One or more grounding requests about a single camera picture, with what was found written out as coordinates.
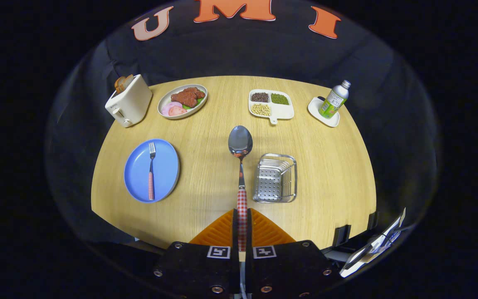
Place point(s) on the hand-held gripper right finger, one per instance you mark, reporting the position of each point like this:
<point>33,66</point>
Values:
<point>288,265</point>

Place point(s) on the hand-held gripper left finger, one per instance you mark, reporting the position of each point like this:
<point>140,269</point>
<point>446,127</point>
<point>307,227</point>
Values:
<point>197,265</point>

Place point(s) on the black table clamp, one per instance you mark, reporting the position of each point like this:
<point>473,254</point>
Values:
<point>373,220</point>
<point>342,236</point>

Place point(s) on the blue round plate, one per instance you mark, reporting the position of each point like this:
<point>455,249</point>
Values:
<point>166,170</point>

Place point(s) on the white divided bean dish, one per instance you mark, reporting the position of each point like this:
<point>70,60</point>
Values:
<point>284,111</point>

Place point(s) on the pink ham slice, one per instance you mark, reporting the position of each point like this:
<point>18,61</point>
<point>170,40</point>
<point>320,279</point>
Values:
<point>167,107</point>
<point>177,111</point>

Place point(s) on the yellow soybeans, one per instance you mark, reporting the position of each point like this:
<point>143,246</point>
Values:
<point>261,109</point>

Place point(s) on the small white saucer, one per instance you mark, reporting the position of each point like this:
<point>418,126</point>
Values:
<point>314,109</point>

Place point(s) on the white oval food plate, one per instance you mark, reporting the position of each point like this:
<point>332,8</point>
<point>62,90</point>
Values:
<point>162,109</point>

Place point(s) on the green lettuce leaf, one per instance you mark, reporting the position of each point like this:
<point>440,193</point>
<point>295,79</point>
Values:
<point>198,101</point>

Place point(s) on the green mung beans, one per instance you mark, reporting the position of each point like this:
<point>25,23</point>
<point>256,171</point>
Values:
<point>279,99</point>

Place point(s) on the brown grilled meat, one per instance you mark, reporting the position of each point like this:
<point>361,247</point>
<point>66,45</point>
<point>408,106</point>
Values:
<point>187,96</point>

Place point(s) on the silver bottle with green label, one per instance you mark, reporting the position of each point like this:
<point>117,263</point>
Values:
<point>332,101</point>

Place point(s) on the dark red beans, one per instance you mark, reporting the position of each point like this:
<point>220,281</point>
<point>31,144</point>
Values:
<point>259,97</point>

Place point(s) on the white toaster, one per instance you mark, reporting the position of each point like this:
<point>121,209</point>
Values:
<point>133,104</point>

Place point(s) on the brown toast slice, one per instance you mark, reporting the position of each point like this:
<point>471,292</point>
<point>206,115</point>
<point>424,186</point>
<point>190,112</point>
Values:
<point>128,81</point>
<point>119,84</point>

